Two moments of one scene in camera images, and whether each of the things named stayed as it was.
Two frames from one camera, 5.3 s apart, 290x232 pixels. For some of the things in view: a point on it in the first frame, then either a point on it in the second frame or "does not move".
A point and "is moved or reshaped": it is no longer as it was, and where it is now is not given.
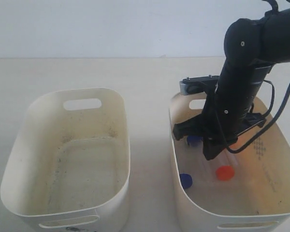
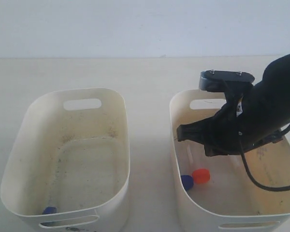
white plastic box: [252, 185] does not move
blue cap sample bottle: [186, 180] does not move
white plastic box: [68, 169] does not move
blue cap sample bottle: [195, 140] is moved or reshaped
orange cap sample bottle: [226, 163] -> [201, 175]
